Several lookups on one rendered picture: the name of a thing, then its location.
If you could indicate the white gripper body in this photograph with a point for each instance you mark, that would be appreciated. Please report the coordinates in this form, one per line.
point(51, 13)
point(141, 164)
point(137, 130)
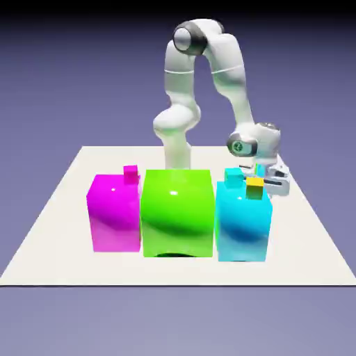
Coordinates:
point(278, 183)

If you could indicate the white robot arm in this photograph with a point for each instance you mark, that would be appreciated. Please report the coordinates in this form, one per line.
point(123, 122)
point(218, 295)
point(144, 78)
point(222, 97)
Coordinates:
point(178, 83)

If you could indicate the small yellow cube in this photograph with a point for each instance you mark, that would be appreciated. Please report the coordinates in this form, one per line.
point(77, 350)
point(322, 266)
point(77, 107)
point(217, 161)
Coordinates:
point(254, 189)

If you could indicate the small cyan cube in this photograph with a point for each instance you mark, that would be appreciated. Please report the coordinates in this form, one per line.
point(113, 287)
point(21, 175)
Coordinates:
point(233, 178)

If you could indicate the small magenta cube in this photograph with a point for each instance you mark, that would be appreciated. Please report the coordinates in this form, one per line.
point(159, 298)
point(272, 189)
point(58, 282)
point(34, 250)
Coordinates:
point(130, 174)

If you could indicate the large cyan box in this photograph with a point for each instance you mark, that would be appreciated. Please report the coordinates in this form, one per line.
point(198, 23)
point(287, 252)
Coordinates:
point(242, 225)

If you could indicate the large green box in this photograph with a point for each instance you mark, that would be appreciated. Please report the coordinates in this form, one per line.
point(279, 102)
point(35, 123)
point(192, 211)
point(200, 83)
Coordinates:
point(177, 214)

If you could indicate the large magenta box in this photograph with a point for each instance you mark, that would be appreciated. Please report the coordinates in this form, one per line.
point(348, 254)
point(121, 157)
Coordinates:
point(114, 214)

